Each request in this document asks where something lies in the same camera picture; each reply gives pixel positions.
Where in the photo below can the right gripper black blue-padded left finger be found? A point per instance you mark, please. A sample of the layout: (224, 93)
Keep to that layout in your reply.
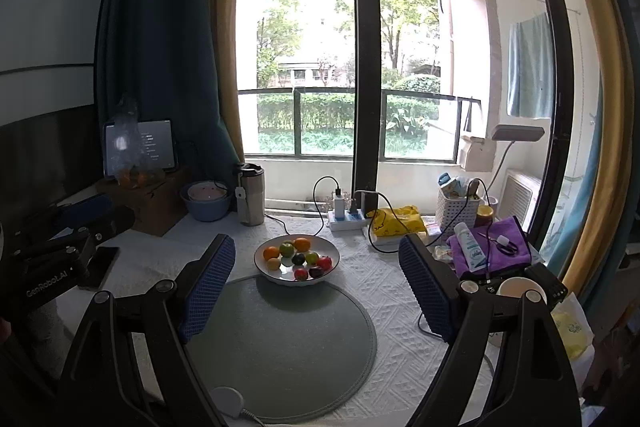
(128, 364)

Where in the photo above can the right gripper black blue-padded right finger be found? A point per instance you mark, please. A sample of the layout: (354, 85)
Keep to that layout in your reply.
(533, 383)

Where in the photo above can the white yellow plastic bag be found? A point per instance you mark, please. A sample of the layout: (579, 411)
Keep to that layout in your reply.
(576, 335)

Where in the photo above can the white paper cup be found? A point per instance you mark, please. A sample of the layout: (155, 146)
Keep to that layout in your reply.
(517, 287)

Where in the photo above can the white round puck charger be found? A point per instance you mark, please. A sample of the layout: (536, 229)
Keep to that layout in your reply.
(231, 403)

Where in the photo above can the white cream tube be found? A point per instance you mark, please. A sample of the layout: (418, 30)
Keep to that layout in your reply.
(468, 247)

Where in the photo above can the white embossed tablecloth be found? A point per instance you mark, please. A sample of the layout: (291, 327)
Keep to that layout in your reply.
(406, 361)

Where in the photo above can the purple cloth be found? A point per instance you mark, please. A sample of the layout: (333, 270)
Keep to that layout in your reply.
(503, 242)

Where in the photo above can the round grey-green placemat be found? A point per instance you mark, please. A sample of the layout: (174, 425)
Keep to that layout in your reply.
(293, 353)

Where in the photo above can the white perforated basket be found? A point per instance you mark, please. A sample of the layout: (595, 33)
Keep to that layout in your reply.
(452, 210)

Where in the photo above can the brown cardboard box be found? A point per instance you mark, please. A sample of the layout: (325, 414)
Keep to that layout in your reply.
(158, 206)

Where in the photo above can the white radiator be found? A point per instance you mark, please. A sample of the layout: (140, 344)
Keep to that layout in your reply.
(519, 197)

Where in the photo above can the yellow lemon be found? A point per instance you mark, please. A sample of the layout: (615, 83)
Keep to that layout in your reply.
(273, 264)

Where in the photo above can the white fruit plate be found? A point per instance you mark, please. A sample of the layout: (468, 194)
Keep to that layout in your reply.
(285, 275)

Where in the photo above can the orange fruit left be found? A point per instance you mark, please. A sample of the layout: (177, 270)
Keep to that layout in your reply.
(270, 252)

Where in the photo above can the orange fruit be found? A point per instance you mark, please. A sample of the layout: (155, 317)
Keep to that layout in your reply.
(270, 252)
(302, 244)

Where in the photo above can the blue bowl with lid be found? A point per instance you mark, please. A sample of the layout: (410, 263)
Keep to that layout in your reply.
(207, 201)

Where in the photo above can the red strawberry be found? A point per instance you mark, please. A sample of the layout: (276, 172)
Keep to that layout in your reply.
(301, 274)

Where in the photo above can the green apple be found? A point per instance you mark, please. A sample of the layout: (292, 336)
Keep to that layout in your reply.
(287, 250)

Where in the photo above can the dark avocado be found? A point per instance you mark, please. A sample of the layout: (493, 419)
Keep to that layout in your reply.
(298, 259)

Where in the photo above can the dark purple plum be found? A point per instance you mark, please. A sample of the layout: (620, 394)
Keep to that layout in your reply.
(315, 272)

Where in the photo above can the orange fruit back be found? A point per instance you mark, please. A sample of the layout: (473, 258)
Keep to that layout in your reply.
(302, 244)

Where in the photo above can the small green fruit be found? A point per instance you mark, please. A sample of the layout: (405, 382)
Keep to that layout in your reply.
(312, 258)

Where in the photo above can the red tomato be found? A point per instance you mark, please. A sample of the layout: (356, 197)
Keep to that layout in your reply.
(325, 263)

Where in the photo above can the white power strip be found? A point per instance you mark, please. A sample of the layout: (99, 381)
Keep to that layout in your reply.
(351, 221)

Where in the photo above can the tablet screen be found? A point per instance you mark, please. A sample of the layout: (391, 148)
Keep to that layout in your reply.
(147, 145)

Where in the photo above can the black monitor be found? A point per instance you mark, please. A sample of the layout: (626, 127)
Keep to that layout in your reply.
(48, 158)

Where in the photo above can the white charger plug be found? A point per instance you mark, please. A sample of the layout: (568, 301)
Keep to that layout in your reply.
(338, 204)

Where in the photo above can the grey desk lamp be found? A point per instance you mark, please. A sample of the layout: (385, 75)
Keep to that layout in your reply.
(509, 134)

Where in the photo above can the hanging blue towel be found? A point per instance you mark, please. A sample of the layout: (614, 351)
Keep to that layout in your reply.
(531, 69)

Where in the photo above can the teal curtain left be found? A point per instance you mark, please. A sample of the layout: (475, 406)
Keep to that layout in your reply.
(160, 57)

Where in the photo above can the yellow curtain left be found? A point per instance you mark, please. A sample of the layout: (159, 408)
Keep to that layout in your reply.
(225, 31)

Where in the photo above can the black window frame post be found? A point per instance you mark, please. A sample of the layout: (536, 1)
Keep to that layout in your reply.
(368, 99)

